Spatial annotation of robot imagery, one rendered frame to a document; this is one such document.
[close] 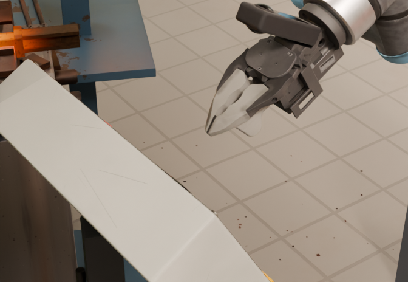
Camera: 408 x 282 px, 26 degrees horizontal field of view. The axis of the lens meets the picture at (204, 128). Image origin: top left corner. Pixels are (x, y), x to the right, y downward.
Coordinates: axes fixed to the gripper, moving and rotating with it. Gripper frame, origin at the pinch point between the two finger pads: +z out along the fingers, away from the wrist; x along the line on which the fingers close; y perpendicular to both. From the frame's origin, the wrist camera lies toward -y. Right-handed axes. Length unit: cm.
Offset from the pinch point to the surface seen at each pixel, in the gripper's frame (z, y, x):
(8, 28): 6, 5, 52
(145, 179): 12.7, -21.7, -18.4
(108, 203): 16.5, -21.7, -17.2
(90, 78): -1, 37, 66
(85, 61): -3, 37, 71
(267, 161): -32, 142, 98
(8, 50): 9.4, 2.7, 44.4
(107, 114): -9, 129, 153
